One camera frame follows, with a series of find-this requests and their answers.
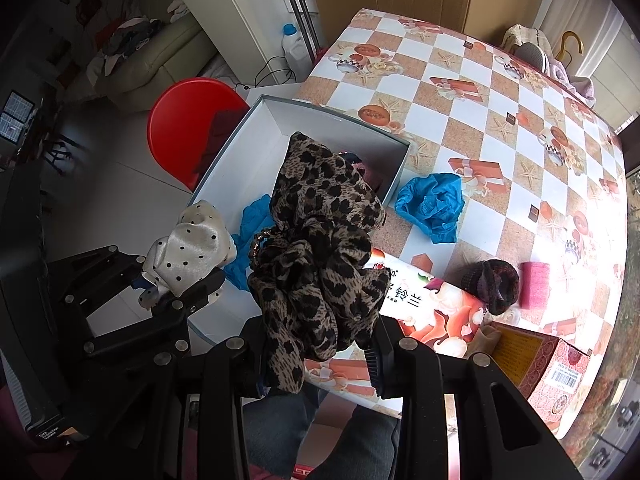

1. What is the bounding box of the white plastic bottle blue cap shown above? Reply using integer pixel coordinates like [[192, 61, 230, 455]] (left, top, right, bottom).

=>
[[281, 23, 312, 82]]

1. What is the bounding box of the red patterned carton box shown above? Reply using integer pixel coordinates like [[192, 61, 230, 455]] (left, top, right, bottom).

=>
[[490, 322, 589, 431]]

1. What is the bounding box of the green sofa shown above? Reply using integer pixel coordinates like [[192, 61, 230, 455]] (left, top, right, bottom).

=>
[[63, 14, 218, 113]]

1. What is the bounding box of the floral tissue box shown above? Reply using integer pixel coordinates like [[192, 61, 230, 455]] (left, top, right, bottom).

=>
[[366, 248, 486, 358]]

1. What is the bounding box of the pink knitted sock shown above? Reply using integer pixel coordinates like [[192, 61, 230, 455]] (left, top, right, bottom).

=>
[[340, 152, 383, 193]]

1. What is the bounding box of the red plastic stool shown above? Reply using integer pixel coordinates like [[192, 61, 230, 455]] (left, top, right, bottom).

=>
[[146, 77, 250, 191]]

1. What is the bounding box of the checkered patterned tablecloth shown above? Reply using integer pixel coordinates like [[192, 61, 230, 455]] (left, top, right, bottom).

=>
[[298, 9, 627, 437]]

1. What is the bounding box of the grey open cardboard box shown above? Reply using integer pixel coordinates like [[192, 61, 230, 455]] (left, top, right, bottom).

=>
[[86, 94, 412, 346]]

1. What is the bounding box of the yellow umbrella handle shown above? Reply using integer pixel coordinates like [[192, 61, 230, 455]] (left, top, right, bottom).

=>
[[554, 30, 584, 65]]

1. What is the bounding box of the red handled mop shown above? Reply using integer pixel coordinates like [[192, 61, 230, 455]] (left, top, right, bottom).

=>
[[288, 0, 322, 66]]

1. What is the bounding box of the leopard print scrunchie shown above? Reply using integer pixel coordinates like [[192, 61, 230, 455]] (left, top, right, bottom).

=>
[[247, 132, 390, 393]]

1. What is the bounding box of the blue cloth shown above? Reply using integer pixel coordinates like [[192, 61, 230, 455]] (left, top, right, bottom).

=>
[[395, 172, 464, 244], [224, 194, 274, 292]]

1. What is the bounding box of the white cabinet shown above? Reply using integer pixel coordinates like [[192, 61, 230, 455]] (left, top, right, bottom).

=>
[[183, 0, 296, 86]]

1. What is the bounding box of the cream polka dot scrunchie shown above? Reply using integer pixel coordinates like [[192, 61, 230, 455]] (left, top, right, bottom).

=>
[[139, 200, 236, 311]]

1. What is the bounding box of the dark maroon scrunchie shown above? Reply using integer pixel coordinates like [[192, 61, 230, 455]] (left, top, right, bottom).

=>
[[461, 259, 520, 315]]

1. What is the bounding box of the beige fuzzy sock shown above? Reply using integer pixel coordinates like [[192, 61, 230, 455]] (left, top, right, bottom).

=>
[[464, 325, 502, 359]]

